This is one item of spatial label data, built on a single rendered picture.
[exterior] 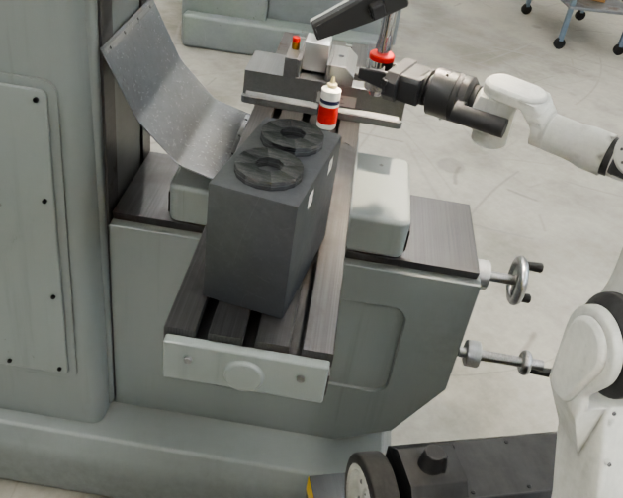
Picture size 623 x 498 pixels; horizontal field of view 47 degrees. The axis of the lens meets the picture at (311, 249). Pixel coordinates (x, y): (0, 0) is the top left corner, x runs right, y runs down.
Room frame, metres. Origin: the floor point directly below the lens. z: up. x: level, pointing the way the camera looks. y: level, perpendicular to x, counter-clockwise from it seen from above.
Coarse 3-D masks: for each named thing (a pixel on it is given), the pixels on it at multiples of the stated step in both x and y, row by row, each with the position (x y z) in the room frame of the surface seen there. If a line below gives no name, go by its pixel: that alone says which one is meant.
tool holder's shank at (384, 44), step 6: (396, 12) 1.29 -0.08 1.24; (384, 18) 1.29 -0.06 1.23; (390, 18) 1.29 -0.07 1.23; (384, 24) 1.29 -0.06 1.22; (390, 24) 1.29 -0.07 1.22; (384, 30) 1.29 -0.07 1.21; (390, 30) 1.29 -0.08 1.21; (384, 36) 1.29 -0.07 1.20; (390, 36) 1.29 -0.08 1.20; (378, 42) 1.29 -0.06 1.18; (384, 42) 1.29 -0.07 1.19; (390, 42) 1.29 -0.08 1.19; (378, 48) 1.29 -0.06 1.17; (384, 48) 1.29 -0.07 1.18; (390, 48) 1.29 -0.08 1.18; (384, 54) 1.29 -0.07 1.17
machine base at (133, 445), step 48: (0, 432) 1.09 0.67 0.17; (48, 432) 1.09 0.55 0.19; (96, 432) 1.11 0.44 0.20; (144, 432) 1.13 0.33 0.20; (192, 432) 1.15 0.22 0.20; (240, 432) 1.18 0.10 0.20; (288, 432) 1.20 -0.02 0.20; (384, 432) 1.26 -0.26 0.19; (48, 480) 1.06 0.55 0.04; (96, 480) 1.06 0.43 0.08; (144, 480) 1.06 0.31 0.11; (192, 480) 1.06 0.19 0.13; (240, 480) 1.07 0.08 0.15; (288, 480) 1.08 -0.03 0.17
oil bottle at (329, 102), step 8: (328, 88) 1.36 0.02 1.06; (336, 88) 1.36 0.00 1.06; (320, 96) 1.36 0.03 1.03; (328, 96) 1.35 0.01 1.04; (336, 96) 1.35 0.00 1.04; (320, 104) 1.36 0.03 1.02; (328, 104) 1.35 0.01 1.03; (336, 104) 1.35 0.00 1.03; (320, 112) 1.35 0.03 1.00; (328, 112) 1.35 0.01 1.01; (336, 112) 1.36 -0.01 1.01; (320, 120) 1.35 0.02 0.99; (328, 120) 1.35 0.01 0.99; (336, 120) 1.36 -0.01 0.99; (328, 128) 1.35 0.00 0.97
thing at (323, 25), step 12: (348, 0) 0.62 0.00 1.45; (360, 0) 0.62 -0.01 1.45; (372, 0) 0.62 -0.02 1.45; (324, 12) 0.61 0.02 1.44; (336, 12) 0.61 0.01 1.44; (348, 12) 0.61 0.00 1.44; (360, 12) 0.62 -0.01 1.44; (372, 12) 0.62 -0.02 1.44; (384, 12) 0.62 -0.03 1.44; (312, 24) 0.61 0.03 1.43; (324, 24) 0.61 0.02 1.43; (336, 24) 0.61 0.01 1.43; (348, 24) 0.62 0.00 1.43; (360, 24) 0.63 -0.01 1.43; (324, 36) 0.61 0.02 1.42
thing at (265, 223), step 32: (256, 128) 0.93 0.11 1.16; (288, 128) 0.93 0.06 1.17; (256, 160) 0.82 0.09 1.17; (288, 160) 0.83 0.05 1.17; (320, 160) 0.87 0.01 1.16; (224, 192) 0.76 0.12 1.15; (256, 192) 0.76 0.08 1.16; (288, 192) 0.78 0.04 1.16; (320, 192) 0.87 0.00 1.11; (224, 224) 0.76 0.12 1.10; (256, 224) 0.75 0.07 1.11; (288, 224) 0.75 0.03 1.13; (320, 224) 0.91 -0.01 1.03; (224, 256) 0.76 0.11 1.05; (256, 256) 0.75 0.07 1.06; (288, 256) 0.75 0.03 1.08; (224, 288) 0.76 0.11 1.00; (256, 288) 0.75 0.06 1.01; (288, 288) 0.75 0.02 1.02
